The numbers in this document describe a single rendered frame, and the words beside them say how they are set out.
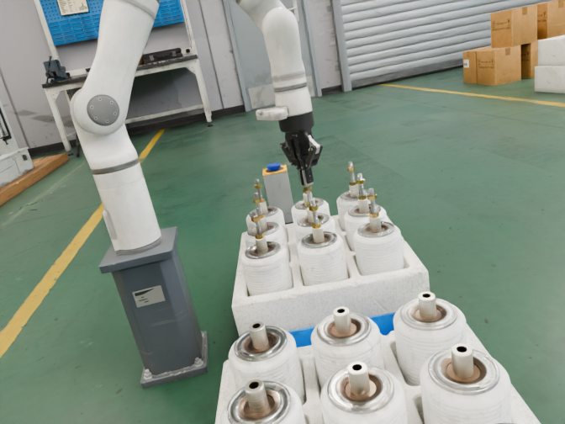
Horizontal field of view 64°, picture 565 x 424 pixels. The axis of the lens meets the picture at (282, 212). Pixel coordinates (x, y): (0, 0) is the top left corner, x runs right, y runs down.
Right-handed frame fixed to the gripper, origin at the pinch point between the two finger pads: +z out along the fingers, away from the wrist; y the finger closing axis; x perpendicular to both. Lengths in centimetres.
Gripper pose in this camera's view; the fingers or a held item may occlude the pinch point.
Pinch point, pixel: (305, 177)
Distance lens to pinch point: 100.5
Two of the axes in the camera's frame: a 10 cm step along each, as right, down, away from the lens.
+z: 1.8, 9.3, 3.3
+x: -8.1, 3.3, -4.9
